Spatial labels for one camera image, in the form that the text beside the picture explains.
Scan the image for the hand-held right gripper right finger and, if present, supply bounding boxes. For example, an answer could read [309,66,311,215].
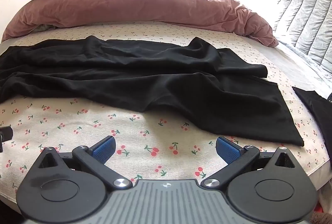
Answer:
[200,136,298,190]

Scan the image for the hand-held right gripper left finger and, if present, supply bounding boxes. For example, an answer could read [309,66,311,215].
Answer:
[33,135,133,190]

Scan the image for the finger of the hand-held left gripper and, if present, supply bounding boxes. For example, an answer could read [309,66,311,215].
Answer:
[0,126,13,153]

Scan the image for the black polo shirt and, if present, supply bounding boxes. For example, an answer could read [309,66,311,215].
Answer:
[0,35,304,147]

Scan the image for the cherry print bed cover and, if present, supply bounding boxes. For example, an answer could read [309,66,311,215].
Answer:
[0,21,328,205]

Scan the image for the black cloth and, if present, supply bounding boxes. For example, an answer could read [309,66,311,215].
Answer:
[292,86,332,147]

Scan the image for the grey bed sheet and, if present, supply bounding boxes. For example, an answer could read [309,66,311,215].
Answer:
[248,38,332,101]

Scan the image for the grey cloth under duvet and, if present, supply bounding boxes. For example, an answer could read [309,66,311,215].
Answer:
[33,23,57,32]

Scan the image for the pink pillow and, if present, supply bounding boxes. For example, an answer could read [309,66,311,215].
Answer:
[2,0,279,48]

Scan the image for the grey quilted headboard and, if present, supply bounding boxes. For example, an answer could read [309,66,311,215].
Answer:
[259,0,332,81]

